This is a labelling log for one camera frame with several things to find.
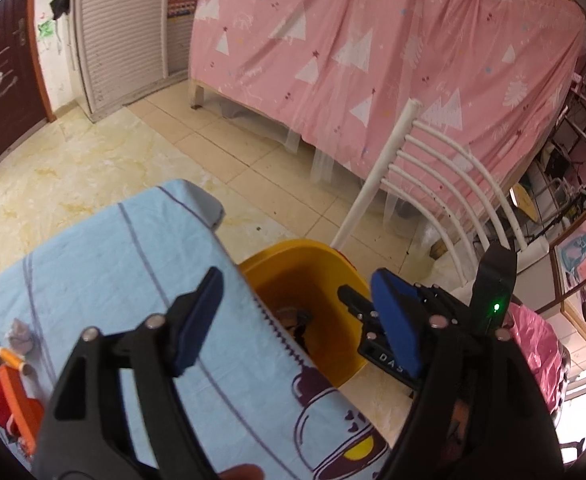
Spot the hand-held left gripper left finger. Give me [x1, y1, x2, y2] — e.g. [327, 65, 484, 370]
[33, 266, 224, 480]

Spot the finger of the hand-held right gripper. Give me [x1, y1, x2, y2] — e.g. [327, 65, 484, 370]
[357, 332, 421, 392]
[337, 284, 381, 333]

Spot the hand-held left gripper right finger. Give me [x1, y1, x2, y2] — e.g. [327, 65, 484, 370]
[370, 269, 566, 480]

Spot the yellow plastic bucket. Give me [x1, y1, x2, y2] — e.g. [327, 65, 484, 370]
[236, 240, 374, 388]

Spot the red cartoon snack bag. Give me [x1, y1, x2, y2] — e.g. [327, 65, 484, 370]
[0, 365, 45, 443]

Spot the person's left hand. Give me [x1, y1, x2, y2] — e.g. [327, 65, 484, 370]
[220, 464, 265, 480]

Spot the crumpled paper wrapper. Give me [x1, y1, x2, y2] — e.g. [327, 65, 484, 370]
[272, 305, 315, 348]

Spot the pink plastic bag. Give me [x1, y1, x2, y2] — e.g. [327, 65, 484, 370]
[508, 305, 564, 411]

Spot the round yellow disc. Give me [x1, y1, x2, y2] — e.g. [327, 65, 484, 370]
[512, 182, 542, 224]

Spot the light blue printed tablecloth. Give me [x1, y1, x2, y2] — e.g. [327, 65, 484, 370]
[0, 178, 391, 480]

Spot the cluttered shelf rack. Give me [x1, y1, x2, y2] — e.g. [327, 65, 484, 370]
[523, 75, 586, 241]

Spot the white slatted chair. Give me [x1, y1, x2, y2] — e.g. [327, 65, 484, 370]
[330, 99, 566, 303]

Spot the small grey crumpled toy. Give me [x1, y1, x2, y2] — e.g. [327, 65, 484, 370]
[4, 319, 34, 356]

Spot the small orange tube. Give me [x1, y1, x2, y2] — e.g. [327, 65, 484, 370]
[0, 347, 30, 377]

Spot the orange flat stick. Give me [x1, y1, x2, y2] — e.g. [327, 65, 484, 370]
[0, 366, 39, 456]

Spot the pink tree-print bed sheet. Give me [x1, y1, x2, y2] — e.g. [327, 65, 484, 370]
[188, 0, 586, 241]

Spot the white louvered wardrobe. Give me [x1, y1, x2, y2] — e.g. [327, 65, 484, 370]
[70, 0, 191, 123]

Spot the dark brown door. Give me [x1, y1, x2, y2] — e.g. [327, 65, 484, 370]
[0, 0, 54, 173]

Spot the framed wall poster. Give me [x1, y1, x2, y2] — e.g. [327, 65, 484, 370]
[552, 220, 586, 303]

